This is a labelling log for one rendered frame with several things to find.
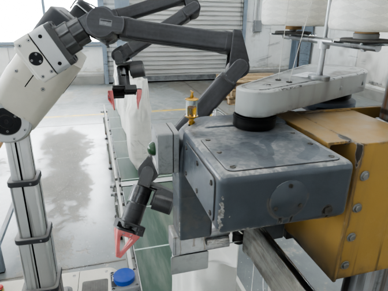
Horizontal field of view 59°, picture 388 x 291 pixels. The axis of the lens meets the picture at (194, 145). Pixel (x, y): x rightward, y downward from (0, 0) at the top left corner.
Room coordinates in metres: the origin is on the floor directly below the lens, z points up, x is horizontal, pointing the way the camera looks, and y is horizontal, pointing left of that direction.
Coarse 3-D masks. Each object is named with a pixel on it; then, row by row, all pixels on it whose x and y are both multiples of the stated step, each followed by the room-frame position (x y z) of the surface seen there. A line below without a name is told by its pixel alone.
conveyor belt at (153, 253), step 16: (128, 192) 2.12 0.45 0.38; (144, 224) 1.74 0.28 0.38; (160, 224) 1.74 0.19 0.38; (144, 240) 1.59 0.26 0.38; (160, 240) 1.59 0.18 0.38; (144, 256) 1.45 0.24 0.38; (160, 256) 1.45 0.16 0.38; (144, 272) 1.34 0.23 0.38; (160, 272) 1.34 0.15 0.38; (144, 288) 1.23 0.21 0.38; (160, 288) 1.24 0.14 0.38
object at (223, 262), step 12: (216, 252) 0.91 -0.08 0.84; (228, 252) 0.88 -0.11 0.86; (216, 264) 0.89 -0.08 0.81; (228, 264) 0.86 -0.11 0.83; (180, 276) 1.03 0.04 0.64; (192, 276) 0.91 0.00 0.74; (204, 276) 0.88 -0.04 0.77; (216, 276) 0.87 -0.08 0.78; (228, 276) 0.88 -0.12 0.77; (180, 288) 1.02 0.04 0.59; (192, 288) 0.91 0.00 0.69; (204, 288) 0.87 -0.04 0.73; (216, 288) 0.87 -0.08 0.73; (228, 288) 0.88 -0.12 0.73
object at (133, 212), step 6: (126, 204) 0.84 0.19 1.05; (132, 204) 0.83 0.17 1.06; (138, 204) 0.83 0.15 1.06; (126, 210) 0.83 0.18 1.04; (132, 210) 0.82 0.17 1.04; (138, 210) 0.83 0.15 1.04; (144, 210) 0.84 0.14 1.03; (126, 216) 0.82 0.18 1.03; (132, 216) 0.82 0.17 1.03; (138, 216) 0.82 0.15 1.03; (126, 222) 0.78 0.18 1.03; (132, 222) 0.81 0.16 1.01; (138, 222) 0.82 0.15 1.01; (126, 228) 0.81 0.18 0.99; (144, 228) 0.79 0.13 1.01
